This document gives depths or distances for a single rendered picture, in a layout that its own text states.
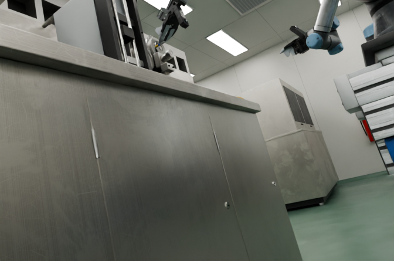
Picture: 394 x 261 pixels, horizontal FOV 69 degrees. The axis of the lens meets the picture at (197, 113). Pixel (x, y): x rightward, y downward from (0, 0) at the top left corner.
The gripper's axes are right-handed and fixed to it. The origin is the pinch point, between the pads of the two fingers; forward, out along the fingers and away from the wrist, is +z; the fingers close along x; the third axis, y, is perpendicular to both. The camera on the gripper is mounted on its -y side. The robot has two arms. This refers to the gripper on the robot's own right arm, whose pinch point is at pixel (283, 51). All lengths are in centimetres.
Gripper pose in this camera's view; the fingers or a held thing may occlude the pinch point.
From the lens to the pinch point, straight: 188.1
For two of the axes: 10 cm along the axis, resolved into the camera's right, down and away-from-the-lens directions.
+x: 7.9, -2.1, 5.8
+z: -4.9, 3.3, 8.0
